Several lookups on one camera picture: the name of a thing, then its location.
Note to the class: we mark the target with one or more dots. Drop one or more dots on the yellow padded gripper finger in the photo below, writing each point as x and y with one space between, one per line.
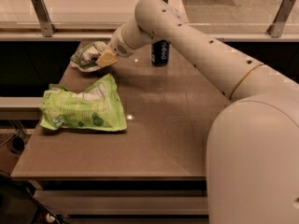
107 58

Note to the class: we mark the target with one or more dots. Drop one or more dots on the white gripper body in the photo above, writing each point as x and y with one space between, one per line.
117 46

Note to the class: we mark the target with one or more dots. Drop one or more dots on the small green jalapeno chip bag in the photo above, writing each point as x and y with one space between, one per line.
85 58

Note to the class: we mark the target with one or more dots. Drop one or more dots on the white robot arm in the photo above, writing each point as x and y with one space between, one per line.
252 150

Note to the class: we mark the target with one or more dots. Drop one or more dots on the large green chip bag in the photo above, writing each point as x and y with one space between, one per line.
97 108

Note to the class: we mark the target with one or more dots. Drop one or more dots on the blue Pepsi soda can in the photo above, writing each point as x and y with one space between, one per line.
160 53

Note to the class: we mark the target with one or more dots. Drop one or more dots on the left metal railing bracket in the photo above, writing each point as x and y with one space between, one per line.
46 27

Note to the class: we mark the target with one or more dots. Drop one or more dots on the right metal railing bracket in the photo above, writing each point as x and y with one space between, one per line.
276 28

